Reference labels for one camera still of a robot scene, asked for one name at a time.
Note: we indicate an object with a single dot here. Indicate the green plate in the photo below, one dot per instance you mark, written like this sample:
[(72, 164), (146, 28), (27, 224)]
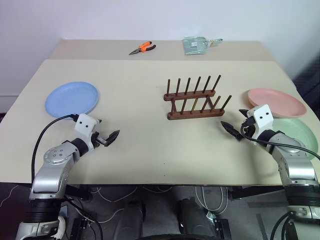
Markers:
[(298, 133)]

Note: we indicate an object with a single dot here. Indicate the pink-red plate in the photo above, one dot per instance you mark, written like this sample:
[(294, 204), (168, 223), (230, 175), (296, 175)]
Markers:
[(276, 102)]

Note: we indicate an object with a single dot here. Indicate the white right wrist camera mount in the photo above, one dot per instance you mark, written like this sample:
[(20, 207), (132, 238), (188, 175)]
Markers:
[(262, 117)]

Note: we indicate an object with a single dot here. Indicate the dark woven chair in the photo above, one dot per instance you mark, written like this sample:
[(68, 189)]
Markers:
[(308, 80)]

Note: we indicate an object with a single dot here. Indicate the wooden dish rack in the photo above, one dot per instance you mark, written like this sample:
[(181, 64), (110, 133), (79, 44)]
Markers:
[(193, 100)]

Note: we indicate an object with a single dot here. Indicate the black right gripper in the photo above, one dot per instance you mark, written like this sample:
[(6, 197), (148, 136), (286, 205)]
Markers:
[(248, 128)]

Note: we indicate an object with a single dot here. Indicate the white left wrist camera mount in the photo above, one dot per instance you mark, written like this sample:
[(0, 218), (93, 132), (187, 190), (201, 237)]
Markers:
[(84, 125)]

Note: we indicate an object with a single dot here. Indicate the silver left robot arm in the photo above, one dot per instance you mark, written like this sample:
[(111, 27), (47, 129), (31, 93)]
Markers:
[(51, 172)]

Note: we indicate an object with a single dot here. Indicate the blue plate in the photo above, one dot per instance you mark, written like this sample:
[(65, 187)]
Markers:
[(72, 99)]

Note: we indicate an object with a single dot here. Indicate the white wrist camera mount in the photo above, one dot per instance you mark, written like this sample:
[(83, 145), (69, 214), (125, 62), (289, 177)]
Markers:
[(84, 125), (262, 117)]

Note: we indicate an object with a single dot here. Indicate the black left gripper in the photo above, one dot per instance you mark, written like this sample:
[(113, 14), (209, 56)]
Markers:
[(98, 140)]

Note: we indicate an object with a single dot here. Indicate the dark rounded robot leg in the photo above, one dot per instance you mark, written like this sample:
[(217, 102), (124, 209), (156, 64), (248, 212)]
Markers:
[(132, 220), (193, 218)]

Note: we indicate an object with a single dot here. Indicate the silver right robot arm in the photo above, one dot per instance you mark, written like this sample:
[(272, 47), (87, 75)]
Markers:
[(297, 167)]

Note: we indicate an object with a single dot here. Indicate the clear plastic bag with parts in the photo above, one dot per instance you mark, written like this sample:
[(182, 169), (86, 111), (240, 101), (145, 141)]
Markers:
[(195, 45)]

